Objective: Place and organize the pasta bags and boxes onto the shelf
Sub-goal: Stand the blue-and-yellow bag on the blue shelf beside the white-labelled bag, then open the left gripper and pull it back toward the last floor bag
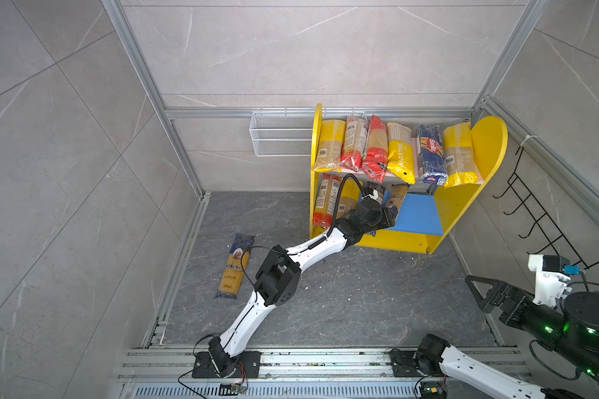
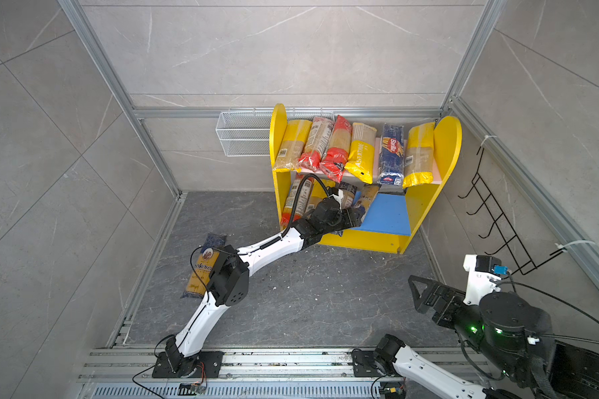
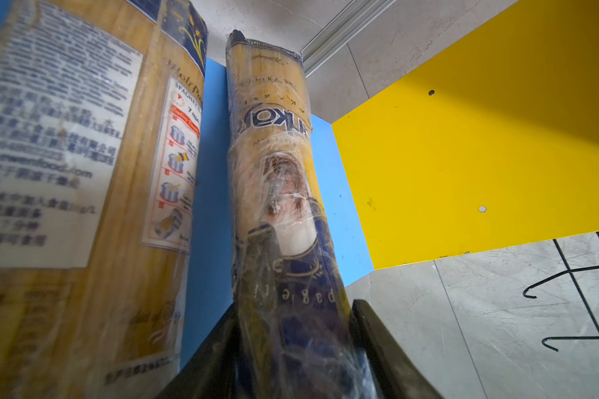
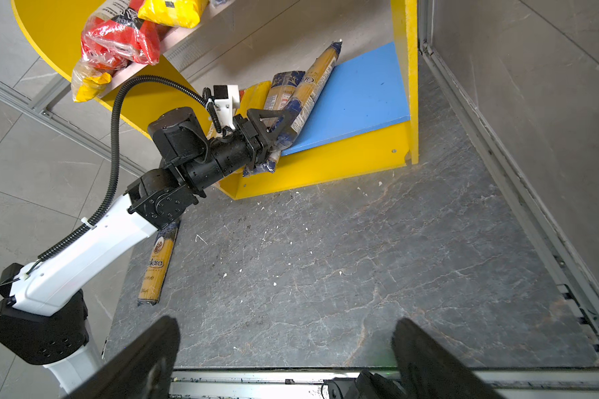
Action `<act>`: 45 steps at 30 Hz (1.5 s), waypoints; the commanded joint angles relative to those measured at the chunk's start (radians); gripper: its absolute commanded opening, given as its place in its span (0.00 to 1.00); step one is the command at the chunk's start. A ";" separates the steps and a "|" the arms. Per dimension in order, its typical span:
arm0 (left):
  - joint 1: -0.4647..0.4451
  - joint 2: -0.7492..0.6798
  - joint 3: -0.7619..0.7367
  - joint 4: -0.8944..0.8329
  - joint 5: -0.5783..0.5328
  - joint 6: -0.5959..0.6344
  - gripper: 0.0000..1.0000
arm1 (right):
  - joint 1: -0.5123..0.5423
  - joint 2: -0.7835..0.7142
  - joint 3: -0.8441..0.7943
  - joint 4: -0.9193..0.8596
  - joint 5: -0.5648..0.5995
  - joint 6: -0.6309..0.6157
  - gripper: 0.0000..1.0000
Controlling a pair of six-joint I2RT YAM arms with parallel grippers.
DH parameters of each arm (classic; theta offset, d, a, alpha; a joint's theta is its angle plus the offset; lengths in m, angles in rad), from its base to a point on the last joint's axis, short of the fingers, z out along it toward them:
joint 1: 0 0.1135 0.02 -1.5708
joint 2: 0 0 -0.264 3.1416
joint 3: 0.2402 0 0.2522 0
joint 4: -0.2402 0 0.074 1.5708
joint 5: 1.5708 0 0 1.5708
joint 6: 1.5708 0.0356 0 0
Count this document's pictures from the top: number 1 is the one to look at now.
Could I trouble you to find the blue clear spaghetti bag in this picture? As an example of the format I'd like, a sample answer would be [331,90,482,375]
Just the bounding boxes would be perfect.
[364,181,385,204]

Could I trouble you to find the short yellow spaghetti bag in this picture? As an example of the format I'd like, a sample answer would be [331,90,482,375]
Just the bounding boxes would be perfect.
[335,179,361,219]

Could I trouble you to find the red clear spaghetti bag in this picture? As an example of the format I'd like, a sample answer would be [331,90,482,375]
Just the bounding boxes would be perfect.
[312,175,341,229]

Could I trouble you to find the yellow Pastatime spaghetti bag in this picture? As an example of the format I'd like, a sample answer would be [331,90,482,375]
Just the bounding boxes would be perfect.
[387,123,416,186]

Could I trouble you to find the yellow topped spaghetti bag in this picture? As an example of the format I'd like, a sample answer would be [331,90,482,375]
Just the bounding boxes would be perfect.
[314,120,346,173]

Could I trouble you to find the blue Barilla spaghetti box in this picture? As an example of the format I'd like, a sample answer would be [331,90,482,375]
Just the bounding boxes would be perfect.
[418,124,449,186]

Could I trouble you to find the red labelled spaghetti bag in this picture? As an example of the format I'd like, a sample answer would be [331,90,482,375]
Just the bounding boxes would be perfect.
[339,116,369,171]

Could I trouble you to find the long yellow spaghetti bag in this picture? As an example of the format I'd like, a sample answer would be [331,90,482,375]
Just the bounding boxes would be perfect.
[444,122,482,188]

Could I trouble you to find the blue Ankara spaghetti bag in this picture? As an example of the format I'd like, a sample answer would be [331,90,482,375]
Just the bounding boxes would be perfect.
[215,233,255,299]

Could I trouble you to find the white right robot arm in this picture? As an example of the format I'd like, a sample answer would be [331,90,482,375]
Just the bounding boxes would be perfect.
[414,275,599,398]

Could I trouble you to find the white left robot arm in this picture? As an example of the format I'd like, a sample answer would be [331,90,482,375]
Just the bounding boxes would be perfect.
[191,196,399,378]

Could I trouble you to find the yellow shelf with coloured boards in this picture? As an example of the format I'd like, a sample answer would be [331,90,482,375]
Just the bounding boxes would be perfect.
[309,103,508,254]

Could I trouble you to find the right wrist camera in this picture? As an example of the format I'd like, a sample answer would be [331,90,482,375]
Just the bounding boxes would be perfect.
[527,254,581,310]

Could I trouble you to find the black corrugated cable conduit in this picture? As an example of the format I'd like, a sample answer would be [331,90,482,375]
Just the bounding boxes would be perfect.
[308,173,368,250]

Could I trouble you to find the black wire hook rack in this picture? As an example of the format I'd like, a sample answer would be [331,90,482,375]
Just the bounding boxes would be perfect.
[483,144,599,270]

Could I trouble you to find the white wire mesh basket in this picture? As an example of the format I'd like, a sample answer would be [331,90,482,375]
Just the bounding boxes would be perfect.
[249,110,368,158]

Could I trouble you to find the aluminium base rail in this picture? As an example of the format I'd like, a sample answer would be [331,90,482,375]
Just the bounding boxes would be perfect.
[114,347,542,398]

